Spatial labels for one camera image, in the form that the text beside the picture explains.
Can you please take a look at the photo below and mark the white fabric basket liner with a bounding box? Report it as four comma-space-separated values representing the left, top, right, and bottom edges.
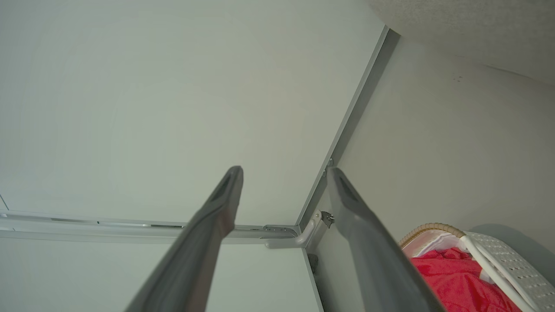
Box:
402, 230, 471, 258

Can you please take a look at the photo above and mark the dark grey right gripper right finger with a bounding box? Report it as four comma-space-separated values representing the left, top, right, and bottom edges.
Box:
326, 167, 446, 312

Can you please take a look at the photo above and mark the grey metal corner bracket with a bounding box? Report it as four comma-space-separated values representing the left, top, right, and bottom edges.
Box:
265, 210, 335, 250

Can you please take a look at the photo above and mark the grey aluminium frame rail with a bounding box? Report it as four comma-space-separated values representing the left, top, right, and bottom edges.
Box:
0, 210, 300, 244
296, 26, 400, 227

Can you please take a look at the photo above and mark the red and white garment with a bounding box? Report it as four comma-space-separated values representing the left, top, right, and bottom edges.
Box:
410, 247, 523, 312

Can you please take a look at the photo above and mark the white laundry basket tan rim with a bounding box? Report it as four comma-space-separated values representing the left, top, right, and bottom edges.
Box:
398, 223, 555, 312

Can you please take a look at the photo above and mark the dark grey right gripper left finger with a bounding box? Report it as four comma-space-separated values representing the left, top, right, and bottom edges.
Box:
125, 166, 244, 312

